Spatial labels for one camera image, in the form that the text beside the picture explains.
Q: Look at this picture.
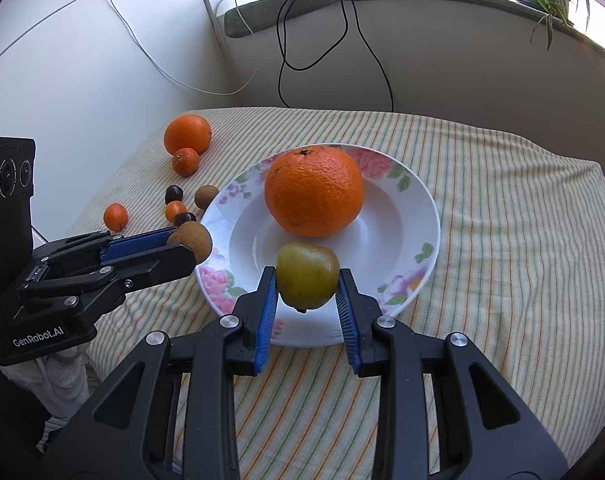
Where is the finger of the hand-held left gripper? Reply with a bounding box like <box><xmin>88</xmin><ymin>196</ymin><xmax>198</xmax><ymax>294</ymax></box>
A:
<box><xmin>17</xmin><ymin>242</ymin><xmax>199</xmax><ymax>331</ymax></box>
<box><xmin>32</xmin><ymin>228</ymin><xmax>178</xmax><ymax>273</ymax></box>

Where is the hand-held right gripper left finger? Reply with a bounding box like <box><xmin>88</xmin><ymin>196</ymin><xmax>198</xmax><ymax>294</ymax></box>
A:
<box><xmin>35</xmin><ymin>265</ymin><xmax>278</xmax><ymax>480</ymax></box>

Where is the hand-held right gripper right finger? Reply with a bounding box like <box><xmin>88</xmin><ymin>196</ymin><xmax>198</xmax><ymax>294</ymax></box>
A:
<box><xmin>335</xmin><ymin>267</ymin><xmax>571</xmax><ymax>480</ymax></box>

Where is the brown kiwi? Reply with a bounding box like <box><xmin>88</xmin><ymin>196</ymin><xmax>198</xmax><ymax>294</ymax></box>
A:
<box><xmin>167</xmin><ymin>221</ymin><xmax>213</xmax><ymax>264</ymax></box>

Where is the green round fruit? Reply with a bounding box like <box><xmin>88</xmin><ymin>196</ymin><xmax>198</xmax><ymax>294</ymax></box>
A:
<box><xmin>276</xmin><ymin>242</ymin><xmax>341</xmax><ymax>313</ymax></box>

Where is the white floral plate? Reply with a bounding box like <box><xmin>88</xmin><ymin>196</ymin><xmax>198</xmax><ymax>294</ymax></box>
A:
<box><xmin>195</xmin><ymin>143</ymin><xmax>441</xmax><ymax>349</ymax></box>

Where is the reddish tangerine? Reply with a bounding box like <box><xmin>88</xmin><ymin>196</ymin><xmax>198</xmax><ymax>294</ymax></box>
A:
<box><xmin>171</xmin><ymin>147</ymin><xmax>202</xmax><ymax>178</ymax></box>

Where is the person's left hand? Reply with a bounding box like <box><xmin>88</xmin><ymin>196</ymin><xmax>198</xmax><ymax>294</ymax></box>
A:
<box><xmin>0</xmin><ymin>345</ymin><xmax>90</xmax><ymax>421</ymax></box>

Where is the small brown round fruit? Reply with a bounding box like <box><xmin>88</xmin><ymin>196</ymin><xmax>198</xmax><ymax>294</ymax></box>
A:
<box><xmin>194</xmin><ymin>184</ymin><xmax>220</xmax><ymax>209</ymax></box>

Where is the medium orange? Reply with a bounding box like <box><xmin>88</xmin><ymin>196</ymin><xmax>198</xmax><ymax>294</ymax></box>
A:
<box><xmin>163</xmin><ymin>114</ymin><xmax>213</xmax><ymax>157</ymax></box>

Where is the large orange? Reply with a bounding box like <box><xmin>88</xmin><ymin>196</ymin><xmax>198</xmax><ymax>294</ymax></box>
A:
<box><xmin>264</xmin><ymin>145</ymin><xmax>366</xmax><ymax>238</ymax></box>

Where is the striped tablecloth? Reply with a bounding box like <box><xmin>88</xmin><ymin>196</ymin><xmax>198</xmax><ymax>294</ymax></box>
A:
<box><xmin>35</xmin><ymin>106</ymin><xmax>605</xmax><ymax>480</ymax></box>

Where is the white cable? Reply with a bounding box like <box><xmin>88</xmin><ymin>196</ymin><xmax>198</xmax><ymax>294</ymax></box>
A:
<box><xmin>101</xmin><ymin>0</ymin><xmax>263</xmax><ymax>96</ymax></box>

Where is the black cable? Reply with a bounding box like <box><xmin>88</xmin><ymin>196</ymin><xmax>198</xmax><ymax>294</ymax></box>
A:
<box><xmin>277</xmin><ymin>0</ymin><xmax>353</xmax><ymax>108</ymax></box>
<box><xmin>337</xmin><ymin>0</ymin><xmax>396</xmax><ymax>113</ymax></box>

